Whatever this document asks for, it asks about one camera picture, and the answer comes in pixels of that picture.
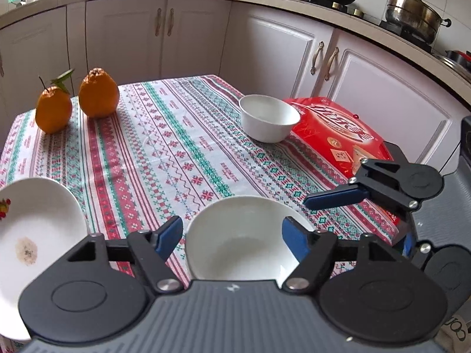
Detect steel cooking pot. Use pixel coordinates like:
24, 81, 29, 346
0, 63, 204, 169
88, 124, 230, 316
380, 0, 453, 43

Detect white bowl with pink flowers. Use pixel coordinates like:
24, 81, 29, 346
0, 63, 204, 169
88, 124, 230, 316
185, 196, 314, 282

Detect orange with leafy stem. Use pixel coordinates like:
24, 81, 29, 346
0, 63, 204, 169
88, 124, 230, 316
34, 68, 76, 134

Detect white ceramic bowl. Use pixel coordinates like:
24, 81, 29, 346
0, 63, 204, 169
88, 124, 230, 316
239, 94, 301, 144

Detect white kitchen cabinets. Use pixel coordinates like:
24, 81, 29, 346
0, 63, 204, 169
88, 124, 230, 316
0, 0, 471, 178

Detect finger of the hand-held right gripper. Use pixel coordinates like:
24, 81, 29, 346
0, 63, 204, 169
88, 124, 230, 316
390, 206, 433, 266
302, 158, 422, 211

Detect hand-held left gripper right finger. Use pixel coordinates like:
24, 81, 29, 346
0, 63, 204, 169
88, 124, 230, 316
281, 216, 406, 292

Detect dark cookware with red trim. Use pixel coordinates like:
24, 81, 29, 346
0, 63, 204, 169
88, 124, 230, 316
445, 49, 471, 67

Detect red green patterned tablecloth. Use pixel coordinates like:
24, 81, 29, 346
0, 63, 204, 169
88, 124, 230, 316
0, 74, 401, 353

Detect brass cabinet handle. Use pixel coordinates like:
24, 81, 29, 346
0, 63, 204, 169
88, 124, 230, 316
324, 46, 340, 81
311, 41, 325, 75

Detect bumpy orange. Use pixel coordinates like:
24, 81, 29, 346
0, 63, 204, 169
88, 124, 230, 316
79, 67, 120, 119

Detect red gift box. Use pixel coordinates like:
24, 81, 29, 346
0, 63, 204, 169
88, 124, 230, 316
281, 96, 404, 245

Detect stained white fruit-print plate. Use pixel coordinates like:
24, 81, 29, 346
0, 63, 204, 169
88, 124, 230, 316
0, 177, 88, 341

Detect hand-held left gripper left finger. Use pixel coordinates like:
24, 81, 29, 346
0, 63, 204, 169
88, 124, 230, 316
68, 216, 184, 295

